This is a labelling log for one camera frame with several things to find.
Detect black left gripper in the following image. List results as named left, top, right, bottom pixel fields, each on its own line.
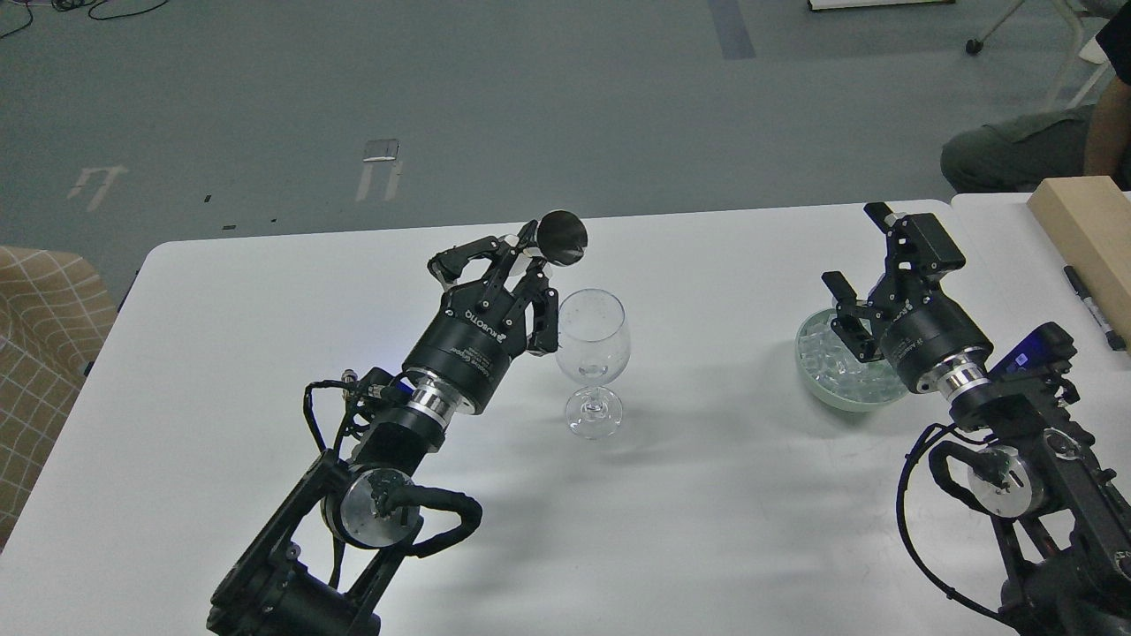
left=402, top=221, right=562, bottom=416

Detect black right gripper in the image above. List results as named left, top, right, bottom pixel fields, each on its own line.
left=821, top=201, right=993, bottom=402

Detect steel double jigger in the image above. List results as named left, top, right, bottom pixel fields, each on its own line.
left=518, top=209, right=588, bottom=267

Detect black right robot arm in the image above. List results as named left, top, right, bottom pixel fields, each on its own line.
left=823, top=201, right=1130, bottom=635

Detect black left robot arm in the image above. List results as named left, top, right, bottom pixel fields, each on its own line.
left=207, top=210, right=588, bottom=635

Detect clear ice cubes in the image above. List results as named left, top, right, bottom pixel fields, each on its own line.
left=800, top=309, right=903, bottom=398

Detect clear wine glass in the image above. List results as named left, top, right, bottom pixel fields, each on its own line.
left=555, top=287, right=631, bottom=440

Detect green bowl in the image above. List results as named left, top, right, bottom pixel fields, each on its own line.
left=794, top=306, right=913, bottom=414

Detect light wooden box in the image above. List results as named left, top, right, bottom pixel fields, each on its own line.
left=1027, top=177, right=1130, bottom=340

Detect black marker pen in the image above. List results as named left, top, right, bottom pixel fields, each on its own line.
left=1063, top=265, right=1126, bottom=352

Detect person in dark clothes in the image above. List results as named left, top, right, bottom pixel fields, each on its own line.
left=938, top=5, right=1130, bottom=194

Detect white office chair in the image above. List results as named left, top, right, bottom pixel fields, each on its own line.
left=964, top=1, right=1126, bottom=111

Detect tan checkered chair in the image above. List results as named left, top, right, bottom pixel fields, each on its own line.
left=1, top=246, right=118, bottom=544

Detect black floor cables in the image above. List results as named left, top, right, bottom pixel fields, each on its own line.
left=0, top=0, right=169, bottom=38

